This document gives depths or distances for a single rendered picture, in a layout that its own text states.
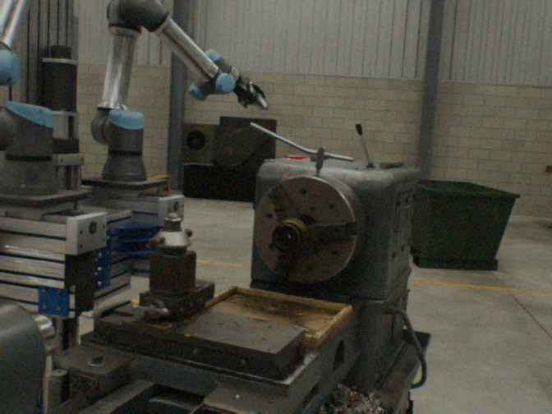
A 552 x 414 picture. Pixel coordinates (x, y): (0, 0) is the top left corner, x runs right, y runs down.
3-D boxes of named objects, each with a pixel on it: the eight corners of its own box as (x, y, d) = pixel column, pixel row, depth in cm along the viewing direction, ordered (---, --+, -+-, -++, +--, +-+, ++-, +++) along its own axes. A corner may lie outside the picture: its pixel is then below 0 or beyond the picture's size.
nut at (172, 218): (169, 227, 125) (169, 211, 125) (186, 230, 124) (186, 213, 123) (158, 230, 121) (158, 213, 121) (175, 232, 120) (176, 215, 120)
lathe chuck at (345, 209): (257, 263, 190) (273, 164, 185) (352, 289, 179) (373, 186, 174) (245, 269, 182) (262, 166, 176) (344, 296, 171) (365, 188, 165)
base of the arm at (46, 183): (-16, 191, 153) (-16, 153, 151) (24, 187, 167) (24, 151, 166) (34, 197, 149) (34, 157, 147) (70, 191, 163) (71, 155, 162)
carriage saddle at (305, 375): (134, 335, 141) (134, 310, 140) (321, 377, 124) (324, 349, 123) (40, 381, 114) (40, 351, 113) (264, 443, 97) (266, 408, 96)
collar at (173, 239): (165, 239, 128) (166, 225, 128) (198, 244, 125) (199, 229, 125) (144, 245, 121) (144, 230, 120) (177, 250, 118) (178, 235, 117)
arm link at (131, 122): (115, 151, 196) (116, 108, 194) (100, 148, 206) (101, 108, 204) (149, 152, 203) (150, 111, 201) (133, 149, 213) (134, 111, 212)
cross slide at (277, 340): (131, 313, 139) (131, 294, 138) (305, 349, 123) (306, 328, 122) (82, 334, 123) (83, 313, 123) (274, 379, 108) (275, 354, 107)
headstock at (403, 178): (302, 249, 255) (308, 157, 250) (415, 264, 237) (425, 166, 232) (241, 278, 200) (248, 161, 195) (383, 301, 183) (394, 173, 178)
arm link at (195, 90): (197, 90, 224) (212, 66, 226) (183, 90, 233) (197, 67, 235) (212, 103, 228) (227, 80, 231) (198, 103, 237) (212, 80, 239)
